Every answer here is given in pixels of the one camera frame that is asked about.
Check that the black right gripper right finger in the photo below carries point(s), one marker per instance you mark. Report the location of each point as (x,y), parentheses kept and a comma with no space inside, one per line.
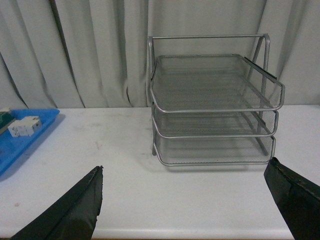
(297,199)

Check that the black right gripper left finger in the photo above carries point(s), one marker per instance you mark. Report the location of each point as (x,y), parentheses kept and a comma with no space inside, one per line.
(73,216)

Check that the silver mesh tray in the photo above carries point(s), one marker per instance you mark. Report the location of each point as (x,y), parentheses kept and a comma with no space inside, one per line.
(213,83)
(205,151)
(230,124)

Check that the blue plastic tray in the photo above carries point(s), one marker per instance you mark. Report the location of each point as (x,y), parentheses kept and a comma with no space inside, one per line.
(11,148)

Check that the white circuit breaker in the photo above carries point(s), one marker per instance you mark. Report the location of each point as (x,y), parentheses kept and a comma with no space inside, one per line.
(25,127)

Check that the silver mesh bottom tray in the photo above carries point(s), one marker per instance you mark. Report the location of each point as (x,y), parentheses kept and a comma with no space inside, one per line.
(205,151)

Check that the green terminal block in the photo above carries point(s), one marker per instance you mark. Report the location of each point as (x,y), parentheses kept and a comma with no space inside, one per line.
(5,119)

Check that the silver mesh top tray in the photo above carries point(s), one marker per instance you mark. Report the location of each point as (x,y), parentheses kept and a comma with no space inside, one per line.
(213,83)

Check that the grey curtain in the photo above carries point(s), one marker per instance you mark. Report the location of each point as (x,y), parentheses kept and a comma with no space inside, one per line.
(93,53)

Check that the silver metal rack frame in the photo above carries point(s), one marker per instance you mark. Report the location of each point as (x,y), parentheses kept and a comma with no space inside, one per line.
(260,58)

